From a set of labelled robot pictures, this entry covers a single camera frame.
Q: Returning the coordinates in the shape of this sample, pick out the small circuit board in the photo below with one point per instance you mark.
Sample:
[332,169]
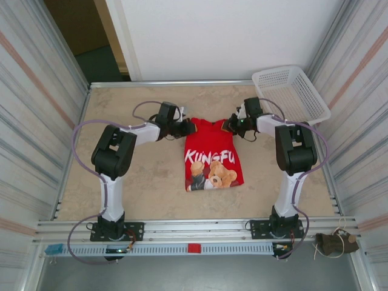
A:
[118,250]
[283,247]

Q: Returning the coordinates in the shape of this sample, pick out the white perforated plastic basket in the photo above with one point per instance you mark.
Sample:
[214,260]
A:
[300,91]

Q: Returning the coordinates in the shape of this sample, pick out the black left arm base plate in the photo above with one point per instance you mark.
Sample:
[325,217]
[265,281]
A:
[136,230]

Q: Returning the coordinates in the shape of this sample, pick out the brown cloth pouch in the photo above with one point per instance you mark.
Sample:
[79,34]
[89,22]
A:
[333,244]

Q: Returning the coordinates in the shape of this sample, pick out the cream door frame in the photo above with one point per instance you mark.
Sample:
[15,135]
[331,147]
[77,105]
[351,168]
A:
[127,54]

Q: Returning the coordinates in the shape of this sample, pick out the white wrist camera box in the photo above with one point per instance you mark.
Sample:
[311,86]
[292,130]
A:
[241,110]
[182,112]

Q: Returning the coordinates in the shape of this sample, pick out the red tape square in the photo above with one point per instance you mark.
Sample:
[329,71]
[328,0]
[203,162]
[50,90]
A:
[194,248]

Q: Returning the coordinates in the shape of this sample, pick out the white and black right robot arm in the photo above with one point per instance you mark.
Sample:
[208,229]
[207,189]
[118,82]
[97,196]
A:
[297,151]

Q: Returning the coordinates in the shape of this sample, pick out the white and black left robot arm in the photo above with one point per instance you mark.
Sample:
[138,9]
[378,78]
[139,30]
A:
[113,157]

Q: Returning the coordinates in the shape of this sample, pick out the brown wooden door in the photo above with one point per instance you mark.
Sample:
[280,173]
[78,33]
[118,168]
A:
[75,27]

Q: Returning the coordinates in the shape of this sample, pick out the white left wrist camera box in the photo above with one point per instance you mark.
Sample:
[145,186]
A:
[182,112]

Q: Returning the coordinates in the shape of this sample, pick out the red printed t-shirt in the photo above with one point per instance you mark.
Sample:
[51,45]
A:
[212,157]

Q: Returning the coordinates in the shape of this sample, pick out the aluminium mounting rail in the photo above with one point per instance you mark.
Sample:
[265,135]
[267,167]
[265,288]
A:
[197,227]

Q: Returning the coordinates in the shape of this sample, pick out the aluminium table end rail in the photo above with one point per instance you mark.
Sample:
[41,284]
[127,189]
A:
[182,83]

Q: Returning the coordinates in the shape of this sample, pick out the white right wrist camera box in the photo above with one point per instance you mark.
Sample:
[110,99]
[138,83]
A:
[241,110]

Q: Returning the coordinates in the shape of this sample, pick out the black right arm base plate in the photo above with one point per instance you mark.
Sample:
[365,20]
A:
[257,230]

